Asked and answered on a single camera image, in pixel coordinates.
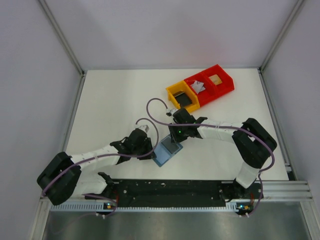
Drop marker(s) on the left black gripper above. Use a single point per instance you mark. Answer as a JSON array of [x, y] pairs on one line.
[[148, 150]]

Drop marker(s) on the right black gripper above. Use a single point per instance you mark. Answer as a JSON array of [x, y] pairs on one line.
[[176, 136]]

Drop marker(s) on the blue leather card holder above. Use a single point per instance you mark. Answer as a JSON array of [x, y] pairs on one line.
[[162, 155]]

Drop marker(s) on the silver credit card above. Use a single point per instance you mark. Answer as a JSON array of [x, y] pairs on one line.
[[197, 85]]

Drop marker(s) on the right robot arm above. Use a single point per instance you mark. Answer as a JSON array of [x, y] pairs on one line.
[[254, 143]]

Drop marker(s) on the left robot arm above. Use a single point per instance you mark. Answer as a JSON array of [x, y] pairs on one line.
[[70, 176]]

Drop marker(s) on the black card in yellow bin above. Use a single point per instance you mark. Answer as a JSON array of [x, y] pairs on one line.
[[182, 99]]

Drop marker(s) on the silver card in red bin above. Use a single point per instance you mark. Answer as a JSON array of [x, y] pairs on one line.
[[200, 88]]

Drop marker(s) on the gold card in red bin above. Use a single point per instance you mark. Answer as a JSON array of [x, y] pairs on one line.
[[215, 79]]

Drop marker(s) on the yellow plastic bin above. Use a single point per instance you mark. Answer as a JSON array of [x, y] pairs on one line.
[[182, 86]]

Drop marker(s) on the middle red plastic bin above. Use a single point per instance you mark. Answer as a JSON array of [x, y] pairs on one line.
[[203, 89]]

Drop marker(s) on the red plastic bin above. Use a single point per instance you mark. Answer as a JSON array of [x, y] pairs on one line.
[[222, 82], [203, 89]]

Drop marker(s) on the far red plastic bin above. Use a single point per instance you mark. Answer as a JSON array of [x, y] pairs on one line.
[[222, 82]]

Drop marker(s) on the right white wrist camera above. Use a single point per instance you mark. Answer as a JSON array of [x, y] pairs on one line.
[[170, 112]]

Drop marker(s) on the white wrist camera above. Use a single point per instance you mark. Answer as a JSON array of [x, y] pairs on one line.
[[145, 128], [170, 112]]

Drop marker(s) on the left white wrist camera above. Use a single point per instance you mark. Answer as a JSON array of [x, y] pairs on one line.
[[145, 128]]

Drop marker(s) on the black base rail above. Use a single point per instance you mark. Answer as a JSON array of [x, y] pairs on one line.
[[134, 193]]

